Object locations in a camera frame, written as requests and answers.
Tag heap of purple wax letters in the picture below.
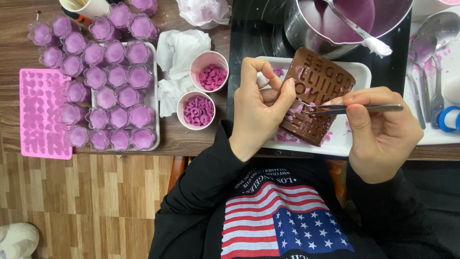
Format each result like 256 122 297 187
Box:
183 95 215 126

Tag slim metal utensil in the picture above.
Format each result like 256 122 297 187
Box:
419 66 431 123

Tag crumpled white tissue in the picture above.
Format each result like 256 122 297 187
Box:
156 29 212 80
157 76 202 118
175 0 232 30

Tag orange and black tool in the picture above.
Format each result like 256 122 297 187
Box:
61 6 93 27

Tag steel pot with purple wax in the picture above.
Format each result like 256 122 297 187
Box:
283 0 415 60

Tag white paper cup with sticks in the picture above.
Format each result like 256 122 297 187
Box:
58 0 112 20

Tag purple-stained metal spoon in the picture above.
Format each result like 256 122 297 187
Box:
406 34 438 130

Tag group of purple candle cups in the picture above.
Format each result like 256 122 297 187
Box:
28 0 160 152

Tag large white tray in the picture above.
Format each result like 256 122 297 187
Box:
402 14 460 146

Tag white foam tray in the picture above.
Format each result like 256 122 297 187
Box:
90 41 160 152

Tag white slipper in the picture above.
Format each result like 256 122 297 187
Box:
0 222 40 259

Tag brown silicone letter mould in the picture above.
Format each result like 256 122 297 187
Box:
278 47 356 147

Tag person's left hand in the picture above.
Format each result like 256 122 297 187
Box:
229 57 297 162

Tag paper cup of purple letters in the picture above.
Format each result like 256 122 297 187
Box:
176 91 216 131

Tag metal tweezers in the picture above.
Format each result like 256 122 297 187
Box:
300 102 404 116

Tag white cup with pink rim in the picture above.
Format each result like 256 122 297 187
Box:
411 0 460 22

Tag metal spoon with white wax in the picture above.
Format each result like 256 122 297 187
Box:
322 0 393 58

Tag white round object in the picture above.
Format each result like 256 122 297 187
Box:
443 77 460 106

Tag person's right hand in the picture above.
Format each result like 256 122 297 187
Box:
322 86 425 184

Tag black flag-print shirt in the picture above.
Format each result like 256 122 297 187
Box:
148 155 460 259

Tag pink silicone mould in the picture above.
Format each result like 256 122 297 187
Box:
19 68 73 160

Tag large metal spoon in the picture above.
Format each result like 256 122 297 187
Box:
413 12 460 129

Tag heap of pink wax pieces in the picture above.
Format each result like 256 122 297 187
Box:
199 64 228 91

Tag white rectangular tray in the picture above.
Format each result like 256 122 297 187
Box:
253 56 372 157

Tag blue and white tape roll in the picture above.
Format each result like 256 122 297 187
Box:
438 105 460 133

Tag paper cup of pink pieces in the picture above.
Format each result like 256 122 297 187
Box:
189 51 230 93

